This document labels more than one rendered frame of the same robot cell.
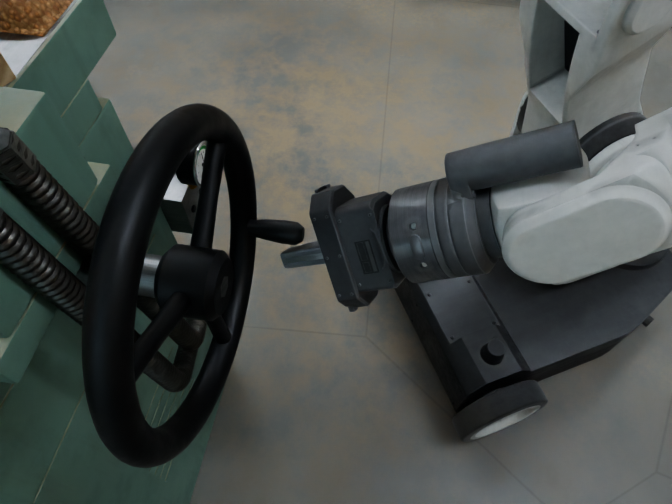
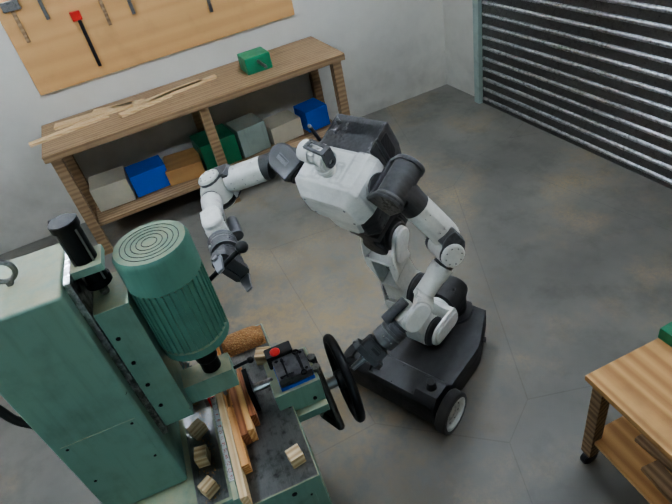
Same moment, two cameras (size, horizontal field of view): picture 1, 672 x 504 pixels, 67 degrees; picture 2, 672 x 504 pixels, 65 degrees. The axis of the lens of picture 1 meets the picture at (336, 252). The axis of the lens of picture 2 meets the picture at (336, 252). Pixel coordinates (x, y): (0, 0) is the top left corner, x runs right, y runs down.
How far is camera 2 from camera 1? 1.34 m
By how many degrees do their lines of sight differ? 24
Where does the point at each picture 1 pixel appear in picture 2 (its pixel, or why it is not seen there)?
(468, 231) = (395, 329)
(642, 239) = (426, 311)
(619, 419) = (502, 388)
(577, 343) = (461, 363)
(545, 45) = (380, 269)
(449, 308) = (403, 381)
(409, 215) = (381, 334)
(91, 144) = not seen: hidden behind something
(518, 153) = (395, 308)
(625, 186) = (417, 304)
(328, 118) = (281, 333)
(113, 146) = not seen: hidden behind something
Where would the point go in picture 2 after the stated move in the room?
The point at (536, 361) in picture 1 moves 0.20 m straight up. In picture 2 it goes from (450, 380) to (448, 350)
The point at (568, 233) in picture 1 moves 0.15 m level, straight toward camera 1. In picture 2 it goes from (414, 318) to (413, 355)
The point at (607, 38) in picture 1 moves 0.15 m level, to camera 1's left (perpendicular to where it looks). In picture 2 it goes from (396, 266) to (362, 285)
